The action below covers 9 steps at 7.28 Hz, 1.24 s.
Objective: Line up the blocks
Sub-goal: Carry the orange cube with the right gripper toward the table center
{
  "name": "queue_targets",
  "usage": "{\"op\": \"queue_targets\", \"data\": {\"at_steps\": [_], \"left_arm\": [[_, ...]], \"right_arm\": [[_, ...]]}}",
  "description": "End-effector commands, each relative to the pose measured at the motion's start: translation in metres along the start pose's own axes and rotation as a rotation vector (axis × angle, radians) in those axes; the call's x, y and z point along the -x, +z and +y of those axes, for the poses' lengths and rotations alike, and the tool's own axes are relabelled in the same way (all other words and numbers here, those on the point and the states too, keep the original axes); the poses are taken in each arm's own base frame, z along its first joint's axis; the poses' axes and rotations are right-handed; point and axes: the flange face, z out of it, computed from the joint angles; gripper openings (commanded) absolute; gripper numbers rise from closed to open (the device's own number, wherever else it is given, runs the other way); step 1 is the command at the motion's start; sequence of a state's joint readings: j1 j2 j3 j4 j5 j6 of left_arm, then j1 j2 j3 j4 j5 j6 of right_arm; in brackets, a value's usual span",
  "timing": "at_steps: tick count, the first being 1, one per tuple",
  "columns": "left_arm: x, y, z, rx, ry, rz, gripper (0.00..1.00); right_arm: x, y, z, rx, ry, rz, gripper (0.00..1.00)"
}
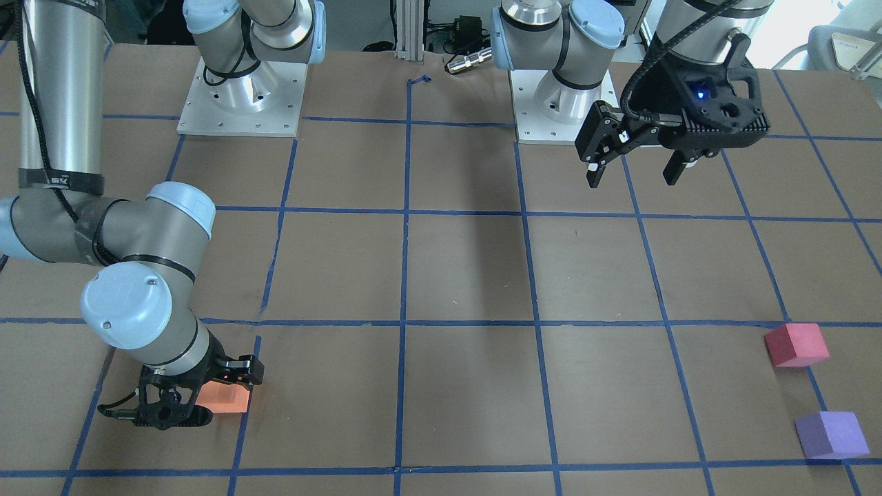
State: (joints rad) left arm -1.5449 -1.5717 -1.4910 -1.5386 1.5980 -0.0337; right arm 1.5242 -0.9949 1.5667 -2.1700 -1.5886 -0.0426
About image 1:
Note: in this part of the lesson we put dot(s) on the aluminium frame post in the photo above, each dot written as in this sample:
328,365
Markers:
409,26

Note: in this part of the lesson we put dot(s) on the purple foam block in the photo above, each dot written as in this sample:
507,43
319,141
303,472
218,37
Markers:
831,435

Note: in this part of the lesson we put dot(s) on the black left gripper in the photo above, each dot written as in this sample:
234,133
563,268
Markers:
654,88

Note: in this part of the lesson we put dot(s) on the red foam block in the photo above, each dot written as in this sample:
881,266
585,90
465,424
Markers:
796,345

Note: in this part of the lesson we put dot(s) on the orange foam block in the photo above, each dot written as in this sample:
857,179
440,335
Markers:
223,398

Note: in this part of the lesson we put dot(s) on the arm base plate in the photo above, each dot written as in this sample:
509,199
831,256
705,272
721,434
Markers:
266,103
547,112

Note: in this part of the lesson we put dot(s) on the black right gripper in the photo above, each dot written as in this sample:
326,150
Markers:
211,363

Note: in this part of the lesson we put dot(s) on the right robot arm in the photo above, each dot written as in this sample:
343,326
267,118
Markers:
148,252

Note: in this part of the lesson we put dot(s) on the silver cylindrical connector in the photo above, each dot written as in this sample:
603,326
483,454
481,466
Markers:
460,63

